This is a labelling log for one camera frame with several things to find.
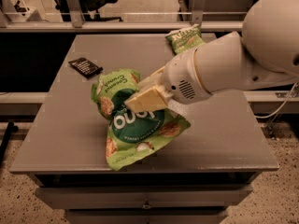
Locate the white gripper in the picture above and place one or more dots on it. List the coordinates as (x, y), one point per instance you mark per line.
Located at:
(181, 76)

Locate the green dang rice chip bag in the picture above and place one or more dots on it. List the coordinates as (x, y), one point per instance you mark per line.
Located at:
(132, 137)

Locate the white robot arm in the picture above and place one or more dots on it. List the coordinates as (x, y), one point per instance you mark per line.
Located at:
(264, 54)

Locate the green jalapeno chip bag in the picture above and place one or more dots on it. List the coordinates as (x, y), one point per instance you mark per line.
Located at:
(184, 39)

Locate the small black snack packet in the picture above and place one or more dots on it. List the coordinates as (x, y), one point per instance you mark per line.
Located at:
(85, 67)

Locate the grey cabinet top drawer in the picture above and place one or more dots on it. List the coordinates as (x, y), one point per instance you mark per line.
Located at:
(143, 197)

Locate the grey cabinet drawer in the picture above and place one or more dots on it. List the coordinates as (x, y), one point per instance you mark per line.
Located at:
(161, 216)
(143, 197)

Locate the black office chair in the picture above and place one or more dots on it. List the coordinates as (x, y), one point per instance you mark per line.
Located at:
(86, 7)

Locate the grey cabinet lower drawer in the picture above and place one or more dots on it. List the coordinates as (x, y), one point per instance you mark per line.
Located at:
(161, 216)

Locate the black pole on floor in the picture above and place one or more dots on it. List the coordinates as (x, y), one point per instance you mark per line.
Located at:
(11, 128)

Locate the grey metal railing frame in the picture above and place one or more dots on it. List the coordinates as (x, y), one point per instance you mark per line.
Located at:
(70, 16)

